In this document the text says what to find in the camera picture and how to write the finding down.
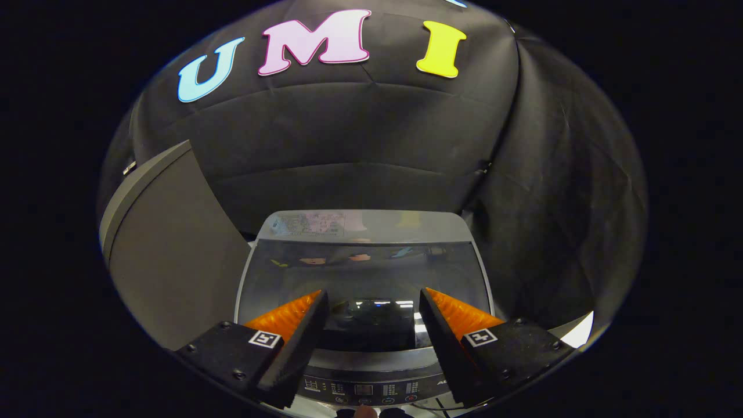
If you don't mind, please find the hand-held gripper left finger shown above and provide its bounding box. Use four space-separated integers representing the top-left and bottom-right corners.
174 289 330 410

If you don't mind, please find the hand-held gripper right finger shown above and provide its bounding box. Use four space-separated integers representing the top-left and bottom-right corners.
419 287 576 407

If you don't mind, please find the grey top-load washing machine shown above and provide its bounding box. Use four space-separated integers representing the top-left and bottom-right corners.
234 210 507 414

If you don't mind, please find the white panel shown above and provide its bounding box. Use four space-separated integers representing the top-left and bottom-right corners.
559 311 595 349

